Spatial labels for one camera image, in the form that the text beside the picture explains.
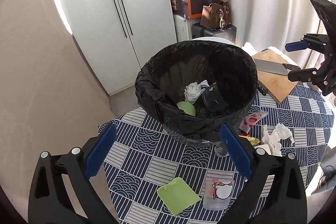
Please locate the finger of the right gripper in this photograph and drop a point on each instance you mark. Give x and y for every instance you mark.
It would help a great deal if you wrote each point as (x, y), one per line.
(313, 75)
(316, 42)

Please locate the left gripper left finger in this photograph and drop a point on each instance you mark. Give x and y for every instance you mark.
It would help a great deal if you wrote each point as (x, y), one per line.
(49, 201)

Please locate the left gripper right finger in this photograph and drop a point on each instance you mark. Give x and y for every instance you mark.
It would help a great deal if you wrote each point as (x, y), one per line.
(286, 200)

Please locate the large white tissue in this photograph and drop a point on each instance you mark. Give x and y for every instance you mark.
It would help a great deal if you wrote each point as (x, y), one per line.
(280, 132)

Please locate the small white tissue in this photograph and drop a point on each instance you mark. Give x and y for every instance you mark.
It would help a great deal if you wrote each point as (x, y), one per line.
(194, 90)

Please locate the black trash bag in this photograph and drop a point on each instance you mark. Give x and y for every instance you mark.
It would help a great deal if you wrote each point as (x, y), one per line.
(161, 82)

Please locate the wooden cutting board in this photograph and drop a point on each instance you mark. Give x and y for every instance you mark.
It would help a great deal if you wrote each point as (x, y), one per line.
(278, 86)

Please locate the white paper cup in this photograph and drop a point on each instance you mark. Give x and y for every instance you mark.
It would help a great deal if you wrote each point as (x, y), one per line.
(262, 148)

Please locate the yellow blue snack bag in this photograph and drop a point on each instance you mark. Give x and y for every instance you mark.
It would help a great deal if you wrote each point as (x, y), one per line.
(254, 141)

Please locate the pink cartoon snack wrapper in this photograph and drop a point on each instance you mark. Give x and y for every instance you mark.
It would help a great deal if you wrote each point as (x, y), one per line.
(250, 120)

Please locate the blue patterned tablecloth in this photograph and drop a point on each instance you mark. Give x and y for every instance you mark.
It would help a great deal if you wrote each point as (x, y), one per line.
(144, 157)

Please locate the dark grey suitcase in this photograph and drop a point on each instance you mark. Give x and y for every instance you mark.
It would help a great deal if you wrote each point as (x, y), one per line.
(202, 33)

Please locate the brown leather handbag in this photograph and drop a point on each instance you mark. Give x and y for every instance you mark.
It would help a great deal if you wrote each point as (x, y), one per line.
(216, 15)

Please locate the green paper cup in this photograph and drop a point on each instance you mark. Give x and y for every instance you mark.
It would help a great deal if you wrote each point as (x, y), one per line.
(187, 107)

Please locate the white radiator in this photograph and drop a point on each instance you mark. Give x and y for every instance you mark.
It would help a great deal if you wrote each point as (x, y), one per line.
(182, 28)

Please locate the cleaver with black handle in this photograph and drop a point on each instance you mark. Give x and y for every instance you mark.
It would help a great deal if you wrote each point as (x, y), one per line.
(275, 68)

